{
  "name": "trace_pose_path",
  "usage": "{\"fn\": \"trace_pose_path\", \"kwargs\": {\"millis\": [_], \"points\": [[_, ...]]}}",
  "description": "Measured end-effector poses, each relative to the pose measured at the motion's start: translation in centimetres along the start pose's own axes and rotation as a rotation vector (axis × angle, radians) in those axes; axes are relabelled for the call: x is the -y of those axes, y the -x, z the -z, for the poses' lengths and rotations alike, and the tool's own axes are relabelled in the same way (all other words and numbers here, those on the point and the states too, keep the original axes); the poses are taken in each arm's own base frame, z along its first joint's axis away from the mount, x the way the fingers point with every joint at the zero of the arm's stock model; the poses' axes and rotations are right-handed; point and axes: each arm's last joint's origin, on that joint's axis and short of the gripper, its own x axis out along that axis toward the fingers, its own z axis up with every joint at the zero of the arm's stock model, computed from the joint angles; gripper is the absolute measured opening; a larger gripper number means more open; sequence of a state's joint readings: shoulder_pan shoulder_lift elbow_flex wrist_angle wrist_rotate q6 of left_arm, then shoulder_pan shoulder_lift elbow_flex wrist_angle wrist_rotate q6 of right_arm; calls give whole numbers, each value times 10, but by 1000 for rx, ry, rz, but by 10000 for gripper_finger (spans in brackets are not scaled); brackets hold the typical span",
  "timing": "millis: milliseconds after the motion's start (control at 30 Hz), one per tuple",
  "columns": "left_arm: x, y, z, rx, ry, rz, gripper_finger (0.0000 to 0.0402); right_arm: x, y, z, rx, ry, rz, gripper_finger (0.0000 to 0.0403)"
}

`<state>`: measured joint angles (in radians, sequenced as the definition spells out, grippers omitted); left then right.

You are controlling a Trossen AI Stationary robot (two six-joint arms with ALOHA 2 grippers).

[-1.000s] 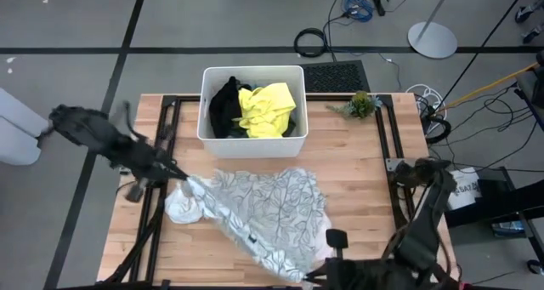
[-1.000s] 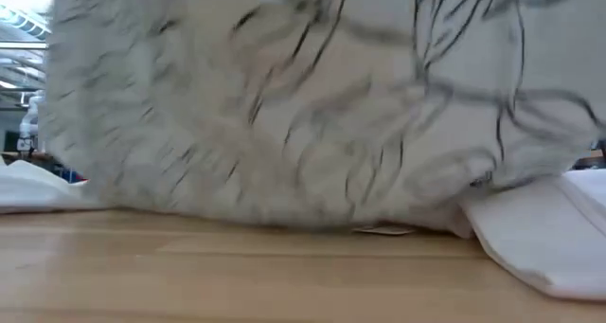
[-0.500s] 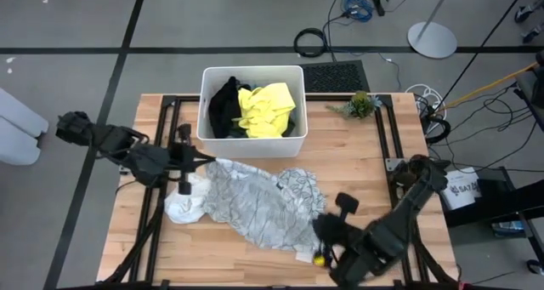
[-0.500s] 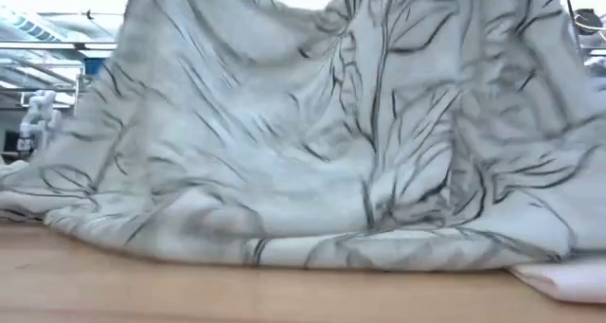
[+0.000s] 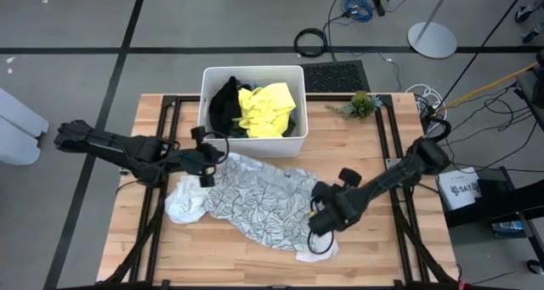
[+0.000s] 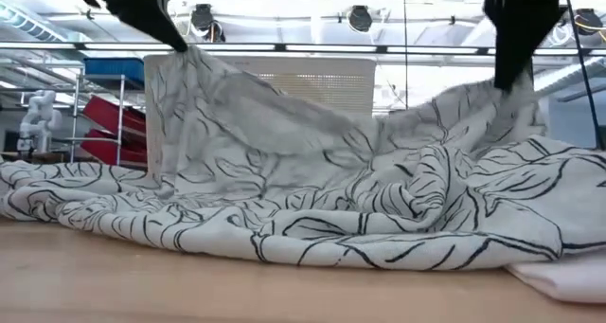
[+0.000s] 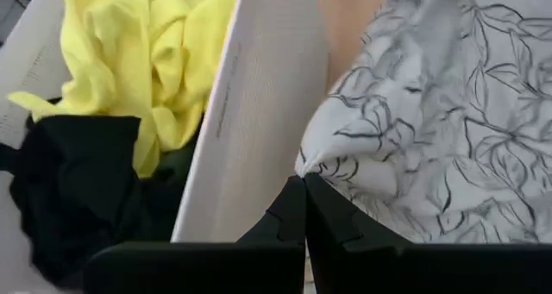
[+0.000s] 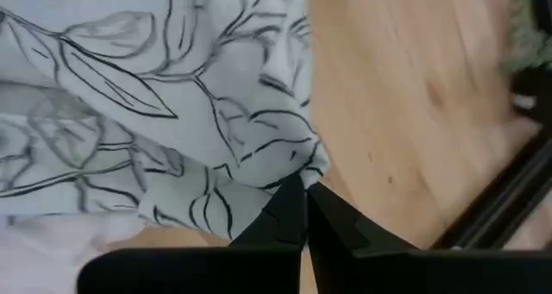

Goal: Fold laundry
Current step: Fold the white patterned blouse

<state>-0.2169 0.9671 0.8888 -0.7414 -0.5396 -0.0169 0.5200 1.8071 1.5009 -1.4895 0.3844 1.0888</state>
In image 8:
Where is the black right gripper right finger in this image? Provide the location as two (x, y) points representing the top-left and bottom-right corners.
(306, 181), (552, 294)

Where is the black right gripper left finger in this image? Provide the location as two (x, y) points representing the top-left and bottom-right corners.
(76, 172), (309, 294)

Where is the white leaf-patterned garment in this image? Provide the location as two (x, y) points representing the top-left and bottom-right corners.
(0, 0), (331, 241)

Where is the small potted succulent plant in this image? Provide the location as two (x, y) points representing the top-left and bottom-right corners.
(502, 0), (552, 73)

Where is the white garment with label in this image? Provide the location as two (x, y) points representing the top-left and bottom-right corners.
(0, 214), (146, 294)

